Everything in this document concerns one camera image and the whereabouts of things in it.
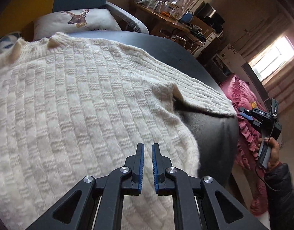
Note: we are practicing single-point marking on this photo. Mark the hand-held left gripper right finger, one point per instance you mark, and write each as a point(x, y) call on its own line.
point(155, 165)

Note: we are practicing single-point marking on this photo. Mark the black monitor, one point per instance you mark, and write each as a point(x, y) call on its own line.
point(209, 14)

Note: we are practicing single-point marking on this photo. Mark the wooden side cabinet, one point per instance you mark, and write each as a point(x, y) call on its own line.
point(209, 50)

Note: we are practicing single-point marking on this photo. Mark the wooden desk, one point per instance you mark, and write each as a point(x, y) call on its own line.
point(161, 21)

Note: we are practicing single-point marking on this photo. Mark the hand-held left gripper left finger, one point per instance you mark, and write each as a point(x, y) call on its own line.
point(141, 163)

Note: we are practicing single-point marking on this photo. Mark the white deer print pillow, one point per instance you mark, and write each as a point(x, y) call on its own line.
point(96, 21)

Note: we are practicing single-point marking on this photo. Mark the blue round object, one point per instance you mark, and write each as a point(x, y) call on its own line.
point(185, 18)

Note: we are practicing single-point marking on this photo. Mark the geometric print pillow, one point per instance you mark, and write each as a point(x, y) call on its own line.
point(5, 42)

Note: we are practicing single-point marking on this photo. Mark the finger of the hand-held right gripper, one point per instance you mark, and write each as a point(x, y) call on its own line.
point(244, 112)

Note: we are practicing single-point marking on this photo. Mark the pink ruffled bedcover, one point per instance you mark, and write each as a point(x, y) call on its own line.
point(245, 136)

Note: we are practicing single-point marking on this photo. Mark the cream knit sweater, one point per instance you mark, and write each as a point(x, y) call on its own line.
point(77, 100)

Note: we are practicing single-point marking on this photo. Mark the small bright window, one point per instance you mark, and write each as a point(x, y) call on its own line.
point(271, 60)

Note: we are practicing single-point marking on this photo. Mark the clear container with oranges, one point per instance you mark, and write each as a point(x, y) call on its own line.
point(165, 10)

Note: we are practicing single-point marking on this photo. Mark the person's right hand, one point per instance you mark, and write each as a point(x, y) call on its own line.
point(274, 153)

